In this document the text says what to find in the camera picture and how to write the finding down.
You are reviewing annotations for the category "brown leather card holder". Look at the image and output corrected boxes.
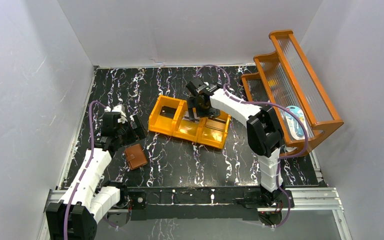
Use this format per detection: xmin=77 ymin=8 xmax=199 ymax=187
xmin=124 ymin=143 xmax=148 ymax=170

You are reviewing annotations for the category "black credit card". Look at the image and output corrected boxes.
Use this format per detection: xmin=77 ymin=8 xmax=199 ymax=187
xmin=160 ymin=106 xmax=177 ymax=119

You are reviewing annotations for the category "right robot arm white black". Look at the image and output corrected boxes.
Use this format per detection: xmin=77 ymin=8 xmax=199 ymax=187
xmin=186 ymin=78 xmax=285 ymax=207

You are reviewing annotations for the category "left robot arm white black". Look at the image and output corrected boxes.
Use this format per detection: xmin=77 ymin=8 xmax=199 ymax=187
xmin=45 ymin=105 xmax=147 ymax=240

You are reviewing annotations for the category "card in right bin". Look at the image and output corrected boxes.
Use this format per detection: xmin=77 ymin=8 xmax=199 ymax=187
xmin=205 ymin=118 xmax=226 ymax=132

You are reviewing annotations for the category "middle orange bin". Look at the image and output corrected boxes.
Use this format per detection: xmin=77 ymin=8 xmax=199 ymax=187
xmin=172 ymin=100 xmax=208 ymax=143

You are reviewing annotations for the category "orange bin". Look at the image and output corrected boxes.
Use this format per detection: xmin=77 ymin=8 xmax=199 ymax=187
xmin=197 ymin=111 xmax=231 ymax=150
xmin=172 ymin=100 xmax=208 ymax=143
xmin=148 ymin=95 xmax=184 ymax=136

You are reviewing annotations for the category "left orange bin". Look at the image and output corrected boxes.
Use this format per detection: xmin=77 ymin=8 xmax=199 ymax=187
xmin=148 ymin=95 xmax=184 ymax=136

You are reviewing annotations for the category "right orange bin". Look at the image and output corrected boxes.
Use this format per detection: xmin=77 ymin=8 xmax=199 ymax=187
xmin=197 ymin=111 xmax=231 ymax=150

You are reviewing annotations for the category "orange wooden shelf rack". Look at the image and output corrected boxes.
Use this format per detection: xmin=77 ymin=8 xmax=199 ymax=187
xmin=241 ymin=29 xmax=344 ymax=156

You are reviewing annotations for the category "blue packaged item on shelf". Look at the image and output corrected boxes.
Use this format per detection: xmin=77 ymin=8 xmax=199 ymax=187
xmin=284 ymin=105 xmax=308 ymax=140

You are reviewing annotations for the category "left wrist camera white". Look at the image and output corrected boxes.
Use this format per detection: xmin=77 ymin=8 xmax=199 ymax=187
xmin=111 ymin=104 xmax=128 ymax=124

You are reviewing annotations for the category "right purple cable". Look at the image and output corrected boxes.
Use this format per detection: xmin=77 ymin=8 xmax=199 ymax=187
xmin=195 ymin=64 xmax=309 ymax=229

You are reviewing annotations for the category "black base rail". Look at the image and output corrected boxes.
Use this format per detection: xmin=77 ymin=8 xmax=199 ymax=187
xmin=107 ymin=186 xmax=295 ymax=224

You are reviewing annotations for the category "aluminium frame rail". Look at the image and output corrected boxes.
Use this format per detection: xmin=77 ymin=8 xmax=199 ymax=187
xmin=42 ymin=187 xmax=345 ymax=214

